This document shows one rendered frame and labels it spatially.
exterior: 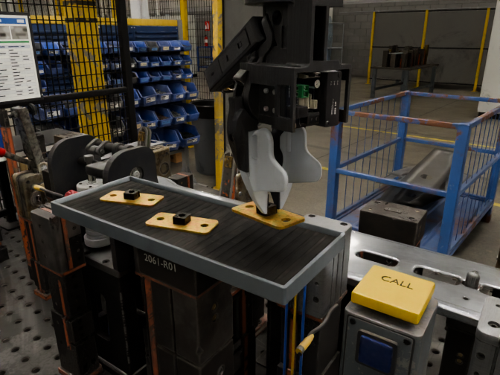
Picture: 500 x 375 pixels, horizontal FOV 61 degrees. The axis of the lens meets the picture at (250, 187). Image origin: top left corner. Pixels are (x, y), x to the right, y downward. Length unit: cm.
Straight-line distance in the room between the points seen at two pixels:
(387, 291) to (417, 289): 3
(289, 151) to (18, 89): 145
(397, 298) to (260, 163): 17
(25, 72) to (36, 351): 104
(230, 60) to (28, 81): 142
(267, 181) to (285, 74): 11
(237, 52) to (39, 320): 96
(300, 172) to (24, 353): 86
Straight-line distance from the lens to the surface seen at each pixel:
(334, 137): 276
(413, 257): 83
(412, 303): 40
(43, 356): 112
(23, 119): 116
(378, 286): 42
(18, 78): 179
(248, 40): 41
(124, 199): 61
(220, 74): 46
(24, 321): 126
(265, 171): 40
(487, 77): 855
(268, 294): 40
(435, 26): 1292
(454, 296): 74
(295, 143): 43
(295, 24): 37
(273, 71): 36
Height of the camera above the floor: 138
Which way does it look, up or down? 20 degrees down
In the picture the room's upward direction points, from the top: straight up
